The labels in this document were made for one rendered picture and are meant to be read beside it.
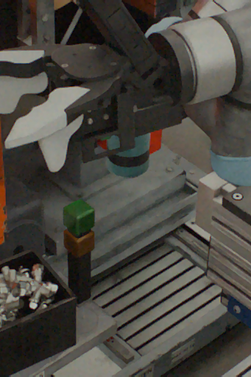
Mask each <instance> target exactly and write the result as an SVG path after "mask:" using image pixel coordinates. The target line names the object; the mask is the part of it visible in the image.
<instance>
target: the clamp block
mask: <svg viewBox="0 0 251 377"><path fill-rule="evenodd" d="M122 1H123V2H126V3H128V4H129V5H131V6H133V7H135V8H137V9H138V10H140V11H141V12H142V13H145V14H147V15H148V16H150V17H152V18H159V17H161V16H163V15H166V14H169V13H171V12H174V11H175V10H176V8H177V0H122Z"/></svg>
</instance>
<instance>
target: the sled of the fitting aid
mask: <svg viewBox="0 0 251 377"><path fill-rule="evenodd" d="M197 192H198V190H197V189H195V188H194V187H193V186H191V185H190V184H189V183H187V182H185V185H184V186H181V188H179V189H178V190H176V191H174V192H172V193H170V194H168V195H166V196H165V197H163V198H161V199H160V200H158V201H156V202H154V203H152V204H150V205H148V207H146V208H143V209H142V210H140V211H138V212H136V213H135V214H132V215H130V216H129V217H128V218H126V219H123V220H122V221H120V222H118V223H116V224H114V225H113V226H112V227H110V228H108V229H107V230H103V231H102V232H101V233H98V234H96V235H95V240H94V249H93V250H92V251H91V277H93V276H95V275H98V273H100V272H102V271H103V270H105V269H107V268H109V267H111V266H113V265H114V264H116V263H117V262H119V261H120V260H122V259H124V258H126V257H128V256H130V255H132V253H134V252H136V251H138V250H140V249H141V248H143V247H145V246H147V245H148V244H149V243H151V242H153V241H155V240H157V239H159V238H160V237H161V236H165V234H166V233H168V232H170V231H171V230H174V229H175V228H178V227H179V226H180V225H182V224H184V223H185V222H187V221H188V220H190V219H193V218H194V217H196V209H197ZM44 255H45V256H46V258H45V260H46V261H47V263H48V264H49V265H50V266H51V267H52V269H53V270H54V271H55V270H57V271H60V272H61V273H62V275H63V276H65V277H66V278H67V279H68V266H67V251H66V252H64V253H63V254H61V256H58V257H57V256H55V255H54V253H52V252H51V251H50V250H48V249H47V248H45V254H44Z"/></svg>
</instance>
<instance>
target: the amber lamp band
mask: <svg viewBox="0 0 251 377"><path fill-rule="evenodd" d="M94 240H95V233H94V231H92V230H91V232H90V233H88V234H85V236H83V237H82V238H80V239H76V238H75V237H74V235H72V234H71V233H70V232H69V231H67V229H65V230H64V231H63V246H64V248H65V249H67V250H68V251H69V252H71V253H72V254H73V256H75V257H76V258H80V257H82V256H83V255H84V254H86V253H88V252H90V251H92V250H93V249H94Z"/></svg>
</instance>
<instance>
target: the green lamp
mask: <svg viewBox="0 0 251 377"><path fill-rule="evenodd" d="M63 224H64V226H65V227H66V228H68V229H69V230H71V231H72V232H73V233H75V234H76V236H80V234H81V233H84V232H85V231H88V230H90V229H91V228H93V227H94V225H95V210H94V208H92V207H91V205H89V204H88V203H86V202H85V201H84V200H82V199H79V200H76V201H74V202H72V203H70V204H69V205H66V206H65V207H64V208H63Z"/></svg>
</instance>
